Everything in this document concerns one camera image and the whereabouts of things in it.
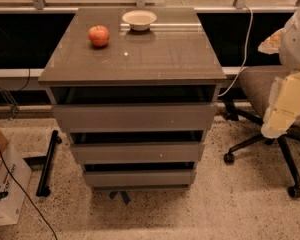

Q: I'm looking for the grey top drawer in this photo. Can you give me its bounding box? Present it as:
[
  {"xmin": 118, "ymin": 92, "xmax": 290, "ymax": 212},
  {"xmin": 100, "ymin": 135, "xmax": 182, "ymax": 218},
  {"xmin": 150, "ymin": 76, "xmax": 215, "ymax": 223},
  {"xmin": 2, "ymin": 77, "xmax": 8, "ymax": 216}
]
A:
[{"xmin": 53, "ymin": 86, "xmax": 216, "ymax": 133}]

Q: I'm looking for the white bowl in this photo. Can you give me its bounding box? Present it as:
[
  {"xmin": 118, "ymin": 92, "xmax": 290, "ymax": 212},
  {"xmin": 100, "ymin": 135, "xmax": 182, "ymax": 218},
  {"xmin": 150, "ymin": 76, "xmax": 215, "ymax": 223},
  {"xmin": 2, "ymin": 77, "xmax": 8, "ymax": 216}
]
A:
[{"xmin": 122, "ymin": 10, "xmax": 157, "ymax": 31}]

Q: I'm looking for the grey office chair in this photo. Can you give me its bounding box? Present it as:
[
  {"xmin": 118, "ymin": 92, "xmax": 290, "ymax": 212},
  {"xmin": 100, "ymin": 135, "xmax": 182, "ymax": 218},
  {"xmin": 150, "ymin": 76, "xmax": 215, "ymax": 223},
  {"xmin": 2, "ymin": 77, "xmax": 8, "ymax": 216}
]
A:
[{"xmin": 222, "ymin": 65, "xmax": 300, "ymax": 199}]

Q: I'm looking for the white cardboard box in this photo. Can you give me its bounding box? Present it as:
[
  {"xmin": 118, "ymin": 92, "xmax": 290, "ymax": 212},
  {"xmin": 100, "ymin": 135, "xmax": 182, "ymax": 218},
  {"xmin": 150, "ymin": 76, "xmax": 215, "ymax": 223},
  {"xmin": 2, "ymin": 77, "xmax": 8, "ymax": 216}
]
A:
[{"xmin": 0, "ymin": 144, "xmax": 32, "ymax": 226}]

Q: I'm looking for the grey middle drawer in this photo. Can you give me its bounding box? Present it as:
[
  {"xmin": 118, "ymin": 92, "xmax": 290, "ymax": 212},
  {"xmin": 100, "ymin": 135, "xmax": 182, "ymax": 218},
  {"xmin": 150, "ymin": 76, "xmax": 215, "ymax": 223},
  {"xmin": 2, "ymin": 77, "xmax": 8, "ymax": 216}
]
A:
[{"xmin": 69, "ymin": 130, "xmax": 205, "ymax": 164}]

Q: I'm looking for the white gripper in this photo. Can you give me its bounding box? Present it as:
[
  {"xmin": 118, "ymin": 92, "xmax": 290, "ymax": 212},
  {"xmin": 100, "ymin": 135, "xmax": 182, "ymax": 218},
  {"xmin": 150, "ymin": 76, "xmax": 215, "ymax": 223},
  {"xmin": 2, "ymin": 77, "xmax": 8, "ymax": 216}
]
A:
[{"xmin": 258, "ymin": 28, "xmax": 300, "ymax": 139}]

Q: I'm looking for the grey bottom drawer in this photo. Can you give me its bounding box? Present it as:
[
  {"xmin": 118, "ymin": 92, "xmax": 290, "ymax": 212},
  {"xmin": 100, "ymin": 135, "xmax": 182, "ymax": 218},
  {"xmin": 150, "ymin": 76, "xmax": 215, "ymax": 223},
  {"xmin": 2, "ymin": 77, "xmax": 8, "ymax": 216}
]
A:
[{"xmin": 83, "ymin": 162, "xmax": 196, "ymax": 188}]

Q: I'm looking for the black metal bar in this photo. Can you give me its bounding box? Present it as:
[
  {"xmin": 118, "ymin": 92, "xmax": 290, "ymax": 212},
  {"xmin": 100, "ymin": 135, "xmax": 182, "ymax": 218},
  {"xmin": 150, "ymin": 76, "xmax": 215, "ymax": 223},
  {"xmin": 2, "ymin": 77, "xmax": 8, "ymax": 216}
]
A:
[{"xmin": 36, "ymin": 130, "xmax": 62, "ymax": 197}]

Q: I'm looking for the black cable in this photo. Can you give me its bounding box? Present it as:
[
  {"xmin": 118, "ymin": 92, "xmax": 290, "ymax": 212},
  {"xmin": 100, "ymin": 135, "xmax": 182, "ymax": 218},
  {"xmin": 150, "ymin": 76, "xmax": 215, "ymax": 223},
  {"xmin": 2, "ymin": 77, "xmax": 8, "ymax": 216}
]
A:
[{"xmin": 0, "ymin": 134, "xmax": 59, "ymax": 240}]

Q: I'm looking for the white cable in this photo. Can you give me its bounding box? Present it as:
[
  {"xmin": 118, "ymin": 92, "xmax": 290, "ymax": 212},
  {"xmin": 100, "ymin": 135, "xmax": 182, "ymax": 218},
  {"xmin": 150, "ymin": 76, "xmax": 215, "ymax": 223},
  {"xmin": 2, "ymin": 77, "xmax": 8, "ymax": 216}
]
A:
[{"xmin": 217, "ymin": 4, "xmax": 254, "ymax": 98}]

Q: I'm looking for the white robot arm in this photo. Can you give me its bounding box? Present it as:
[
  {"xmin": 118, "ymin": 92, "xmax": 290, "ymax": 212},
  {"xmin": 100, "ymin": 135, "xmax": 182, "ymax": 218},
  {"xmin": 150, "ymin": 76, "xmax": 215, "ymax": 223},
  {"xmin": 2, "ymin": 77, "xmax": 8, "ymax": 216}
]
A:
[{"xmin": 258, "ymin": 6, "xmax": 300, "ymax": 138}]

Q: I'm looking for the red apple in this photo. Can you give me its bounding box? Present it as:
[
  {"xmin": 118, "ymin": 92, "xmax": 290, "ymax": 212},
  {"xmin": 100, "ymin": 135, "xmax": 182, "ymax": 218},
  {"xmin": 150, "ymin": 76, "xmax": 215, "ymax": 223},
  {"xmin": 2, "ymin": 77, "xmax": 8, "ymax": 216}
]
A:
[{"xmin": 88, "ymin": 25, "xmax": 110, "ymax": 47}]

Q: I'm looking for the grey drawer cabinet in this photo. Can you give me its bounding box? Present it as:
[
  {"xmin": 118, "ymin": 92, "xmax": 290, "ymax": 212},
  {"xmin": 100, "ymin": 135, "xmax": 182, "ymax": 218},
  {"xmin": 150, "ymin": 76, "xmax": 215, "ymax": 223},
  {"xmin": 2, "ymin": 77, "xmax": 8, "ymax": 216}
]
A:
[{"xmin": 39, "ymin": 8, "xmax": 226, "ymax": 197}]

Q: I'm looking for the grey drawer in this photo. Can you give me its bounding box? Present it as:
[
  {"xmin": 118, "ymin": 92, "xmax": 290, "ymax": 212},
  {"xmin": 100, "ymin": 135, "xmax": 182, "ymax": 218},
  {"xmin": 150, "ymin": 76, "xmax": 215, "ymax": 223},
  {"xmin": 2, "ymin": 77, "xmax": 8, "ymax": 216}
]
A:
[
  {"xmin": 53, "ymin": 86, "xmax": 216, "ymax": 133},
  {"xmin": 69, "ymin": 130, "xmax": 205, "ymax": 164},
  {"xmin": 83, "ymin": 162, "xmax": 196, "ymax": 188}
]

